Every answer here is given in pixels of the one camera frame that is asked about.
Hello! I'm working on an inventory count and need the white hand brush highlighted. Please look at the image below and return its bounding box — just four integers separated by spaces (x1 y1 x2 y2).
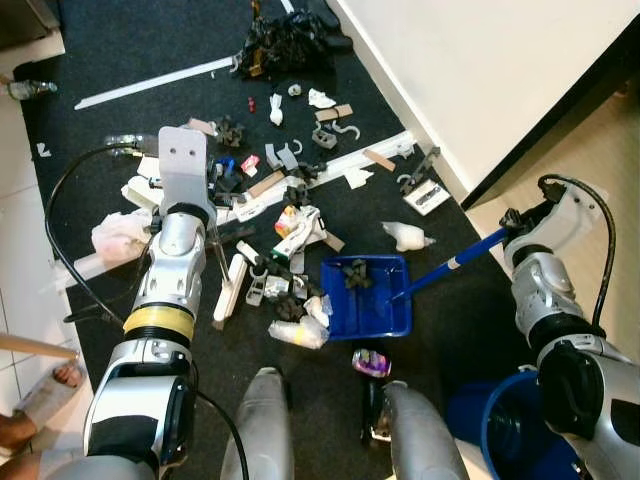
205 228 251 331

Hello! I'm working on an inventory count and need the black scrap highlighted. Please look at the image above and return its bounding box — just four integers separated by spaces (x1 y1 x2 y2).
215 117 247 149
341 258 373 291

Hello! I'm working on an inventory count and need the white wrapper with yellow mark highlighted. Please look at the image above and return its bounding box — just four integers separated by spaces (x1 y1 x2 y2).
268 316 331 351

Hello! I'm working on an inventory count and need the blue long-handled dustpan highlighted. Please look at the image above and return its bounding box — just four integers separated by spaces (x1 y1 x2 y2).
320 228 513 341

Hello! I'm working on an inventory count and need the shiny purple wrapper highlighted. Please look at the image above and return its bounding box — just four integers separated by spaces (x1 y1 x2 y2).
352 348 392 379

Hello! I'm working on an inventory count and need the colourful white carton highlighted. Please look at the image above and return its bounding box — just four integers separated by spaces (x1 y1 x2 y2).
272 205 326 263

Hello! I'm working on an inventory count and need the white card package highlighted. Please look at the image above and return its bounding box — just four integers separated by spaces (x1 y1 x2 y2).
403 180 452 217

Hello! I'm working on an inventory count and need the black plastic tool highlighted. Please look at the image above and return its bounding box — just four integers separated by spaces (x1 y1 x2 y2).
400 147 441 193

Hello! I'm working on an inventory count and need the pinkish white plastic bag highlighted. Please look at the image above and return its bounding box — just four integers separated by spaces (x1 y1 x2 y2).
91 210 153 266

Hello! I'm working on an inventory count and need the thin white strip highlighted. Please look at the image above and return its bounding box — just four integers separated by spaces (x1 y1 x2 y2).
75 57 237 110

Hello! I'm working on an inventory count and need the crumpled white paper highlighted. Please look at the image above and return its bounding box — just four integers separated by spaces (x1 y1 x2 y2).
307 88 337 109

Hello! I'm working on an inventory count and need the brown cardboard strip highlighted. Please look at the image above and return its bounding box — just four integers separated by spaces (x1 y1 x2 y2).
315 104 354 123

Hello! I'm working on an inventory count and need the folded white paper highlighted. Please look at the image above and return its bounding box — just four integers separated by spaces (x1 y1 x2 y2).
343 168 373 191

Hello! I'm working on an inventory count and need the black trash bag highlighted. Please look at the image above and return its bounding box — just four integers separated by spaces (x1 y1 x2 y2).
232 8 354 81

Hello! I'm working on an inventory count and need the short brown cardboard piece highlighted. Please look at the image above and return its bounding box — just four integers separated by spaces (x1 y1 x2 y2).
362 148 397 171

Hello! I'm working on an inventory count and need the blue plastic bucket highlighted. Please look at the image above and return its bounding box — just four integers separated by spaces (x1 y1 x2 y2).
445 368 583 480

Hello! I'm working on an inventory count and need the clear plastic bottle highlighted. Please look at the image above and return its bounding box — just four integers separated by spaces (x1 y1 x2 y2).
7 80 59 102

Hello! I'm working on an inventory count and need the grey robot right leg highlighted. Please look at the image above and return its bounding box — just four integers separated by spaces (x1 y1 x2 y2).
383 380 471 480

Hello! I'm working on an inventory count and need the grey robot leg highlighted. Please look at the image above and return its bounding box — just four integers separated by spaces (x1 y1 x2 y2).
220 366 297 480
383 380 471 480

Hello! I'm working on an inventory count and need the grey robot left leg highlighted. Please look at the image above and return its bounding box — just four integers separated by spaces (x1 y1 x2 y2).
220 366 297 480

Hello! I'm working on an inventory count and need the wooden stick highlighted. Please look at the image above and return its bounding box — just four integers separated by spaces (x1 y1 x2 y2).
0 333 79 361

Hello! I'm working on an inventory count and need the person foot in sandal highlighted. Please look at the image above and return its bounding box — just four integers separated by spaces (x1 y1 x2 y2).
15 360 87 426

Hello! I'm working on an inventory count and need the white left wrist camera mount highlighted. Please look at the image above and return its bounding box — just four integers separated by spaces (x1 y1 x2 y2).
157 126 219 223

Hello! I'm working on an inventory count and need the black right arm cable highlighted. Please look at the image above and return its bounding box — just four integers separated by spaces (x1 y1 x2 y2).
538 174 618 329

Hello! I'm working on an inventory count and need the black door frame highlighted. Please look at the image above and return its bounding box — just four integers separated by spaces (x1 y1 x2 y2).
460 18 640 211

